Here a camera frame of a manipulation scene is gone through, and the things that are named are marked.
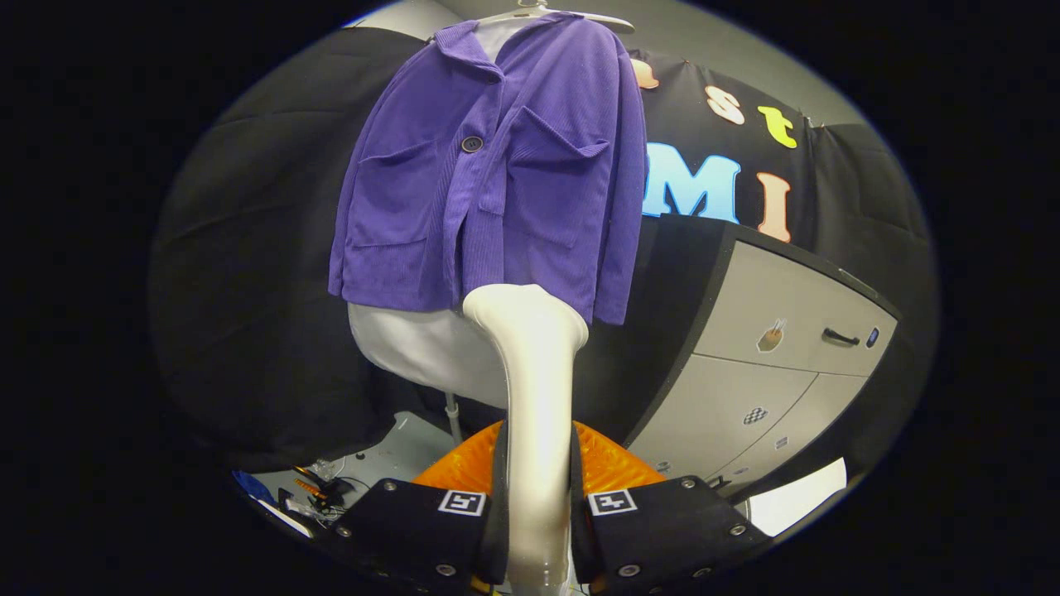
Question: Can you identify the grey cabinet with black top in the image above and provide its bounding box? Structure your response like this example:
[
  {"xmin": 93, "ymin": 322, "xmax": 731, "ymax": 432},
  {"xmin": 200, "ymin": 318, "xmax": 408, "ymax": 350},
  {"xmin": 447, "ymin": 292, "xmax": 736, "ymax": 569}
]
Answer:
[{"xmin": 621, "ymin": 214, "xmax": 903, "ymax": 502}]

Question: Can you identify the white mannequin torso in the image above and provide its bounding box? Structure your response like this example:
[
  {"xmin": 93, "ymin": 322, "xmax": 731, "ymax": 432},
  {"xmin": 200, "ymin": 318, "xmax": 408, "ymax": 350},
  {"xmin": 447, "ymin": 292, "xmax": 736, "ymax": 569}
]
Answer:
[{"xmin": 348, "ymin": 17, "xmax": 539, "ymax": 411}]

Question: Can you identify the purple jacket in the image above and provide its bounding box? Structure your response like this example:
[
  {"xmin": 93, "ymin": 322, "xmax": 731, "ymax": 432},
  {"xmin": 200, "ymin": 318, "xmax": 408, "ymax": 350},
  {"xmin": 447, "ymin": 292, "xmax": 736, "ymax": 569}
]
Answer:
[{"xmin": 327, "ymin": 12, "xmax": 649, "ymax": 326}]

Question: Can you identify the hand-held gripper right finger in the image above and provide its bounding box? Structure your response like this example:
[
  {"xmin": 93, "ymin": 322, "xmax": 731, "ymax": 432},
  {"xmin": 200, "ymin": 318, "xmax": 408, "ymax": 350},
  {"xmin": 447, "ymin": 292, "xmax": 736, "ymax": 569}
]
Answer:
[{"xmin": 570, "ymin": 420, "xmax": 773, "ymax": 596}]

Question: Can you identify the blue object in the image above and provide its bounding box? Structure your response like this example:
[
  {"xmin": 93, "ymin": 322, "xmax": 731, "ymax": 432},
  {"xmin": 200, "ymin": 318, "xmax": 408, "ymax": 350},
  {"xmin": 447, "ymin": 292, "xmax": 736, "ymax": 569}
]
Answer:
[{"xmin": 232, "ymin": 470, "xmax": 276, "ymax": 506}]

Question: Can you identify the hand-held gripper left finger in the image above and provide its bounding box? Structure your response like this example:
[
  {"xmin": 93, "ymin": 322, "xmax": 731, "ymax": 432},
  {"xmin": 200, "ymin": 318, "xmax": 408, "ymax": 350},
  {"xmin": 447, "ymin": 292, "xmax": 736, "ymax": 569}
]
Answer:
[{"xmin": 331, "ymin": 420, "xmax": 510, "ymax": 596}]

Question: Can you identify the white clothes hanger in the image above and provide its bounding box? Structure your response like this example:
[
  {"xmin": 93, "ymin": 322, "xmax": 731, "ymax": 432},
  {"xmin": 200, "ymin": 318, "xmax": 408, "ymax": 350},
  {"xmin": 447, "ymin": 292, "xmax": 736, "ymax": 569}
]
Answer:
[{"xmin": 476, "ymin": 0, "xmax": 637, "ymax": 34}]

